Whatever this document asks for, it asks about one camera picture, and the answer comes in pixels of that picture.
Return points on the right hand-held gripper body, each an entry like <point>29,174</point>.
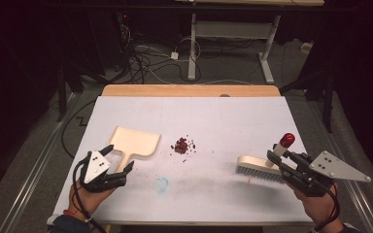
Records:
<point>333,170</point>

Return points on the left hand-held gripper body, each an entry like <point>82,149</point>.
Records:
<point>95,170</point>

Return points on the cream plastic dustpan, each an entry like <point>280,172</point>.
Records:
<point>136,140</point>

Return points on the cream brush with red cap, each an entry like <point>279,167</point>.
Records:
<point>249,161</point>

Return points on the pile of red crumbs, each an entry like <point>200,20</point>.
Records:
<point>181,146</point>

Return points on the person's left hand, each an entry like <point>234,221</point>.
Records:
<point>85,200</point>

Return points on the person's right hand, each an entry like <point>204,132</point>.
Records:
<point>319,207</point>

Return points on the red wristband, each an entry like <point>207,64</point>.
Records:
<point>73,213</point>

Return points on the black stand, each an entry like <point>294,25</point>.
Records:
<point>328,106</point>
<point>61,97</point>

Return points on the white table cover sheet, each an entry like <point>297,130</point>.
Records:
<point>207,116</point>

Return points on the small white box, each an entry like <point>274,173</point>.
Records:
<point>306,48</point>

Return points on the white power adapter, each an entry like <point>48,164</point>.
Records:
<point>174,55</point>

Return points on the white-legged desk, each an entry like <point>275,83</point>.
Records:
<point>230,29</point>

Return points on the metal floor rail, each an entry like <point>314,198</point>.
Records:
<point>357,197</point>
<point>29,181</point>

